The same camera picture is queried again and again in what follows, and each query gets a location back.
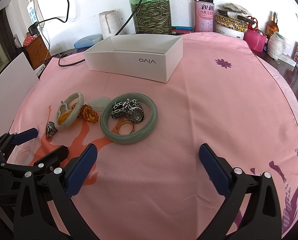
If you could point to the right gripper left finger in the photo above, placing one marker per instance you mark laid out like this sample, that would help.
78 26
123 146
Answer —
67 183

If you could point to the pink plastic container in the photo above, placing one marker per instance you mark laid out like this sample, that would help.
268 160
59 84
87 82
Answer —
255 40

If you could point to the amber perfume bottle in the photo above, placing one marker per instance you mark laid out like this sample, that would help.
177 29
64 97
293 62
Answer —
272 26

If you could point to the pink printed tablecloth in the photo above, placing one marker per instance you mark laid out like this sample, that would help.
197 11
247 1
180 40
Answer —
220 94

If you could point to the white string ball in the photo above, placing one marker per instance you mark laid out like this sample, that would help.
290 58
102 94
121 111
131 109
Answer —
276 46

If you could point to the pink pen holder can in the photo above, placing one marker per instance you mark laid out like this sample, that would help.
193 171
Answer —
203 15

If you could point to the black power adapter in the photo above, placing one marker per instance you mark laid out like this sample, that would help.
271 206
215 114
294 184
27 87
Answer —
33 29

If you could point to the silver chain watch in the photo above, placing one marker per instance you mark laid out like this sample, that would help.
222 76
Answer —
131 109

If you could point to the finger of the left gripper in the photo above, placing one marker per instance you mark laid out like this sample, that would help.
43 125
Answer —
9 141
33 218

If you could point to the large green jade bangle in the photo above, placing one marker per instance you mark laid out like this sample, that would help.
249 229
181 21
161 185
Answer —
150 117

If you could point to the pale jade bangle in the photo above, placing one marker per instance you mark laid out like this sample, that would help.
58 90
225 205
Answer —
68 111

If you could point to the blue glasses case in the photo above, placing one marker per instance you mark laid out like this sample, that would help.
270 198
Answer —
88 41

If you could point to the white board panel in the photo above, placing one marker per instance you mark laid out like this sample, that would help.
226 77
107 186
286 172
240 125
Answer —
16 81

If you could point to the amber beaded tassel pendant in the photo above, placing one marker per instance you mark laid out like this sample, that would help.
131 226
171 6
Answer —
88 114

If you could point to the white power strip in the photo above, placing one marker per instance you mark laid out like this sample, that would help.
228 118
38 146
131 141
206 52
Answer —
32 12

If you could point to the white vivo cardboard box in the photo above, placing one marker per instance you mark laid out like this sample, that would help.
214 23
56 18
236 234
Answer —
147 56

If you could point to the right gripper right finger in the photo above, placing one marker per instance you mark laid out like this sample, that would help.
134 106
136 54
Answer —
251 207

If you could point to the yellow patterned round tin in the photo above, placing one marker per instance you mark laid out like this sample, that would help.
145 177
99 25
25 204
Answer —
230 27

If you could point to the brown wooden box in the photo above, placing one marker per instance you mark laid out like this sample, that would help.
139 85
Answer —
37 53

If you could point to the pale jade pendant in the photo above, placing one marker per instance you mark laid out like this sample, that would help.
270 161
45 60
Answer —
99 103

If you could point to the green glass jar of seeds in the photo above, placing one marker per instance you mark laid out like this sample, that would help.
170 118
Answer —
151 16

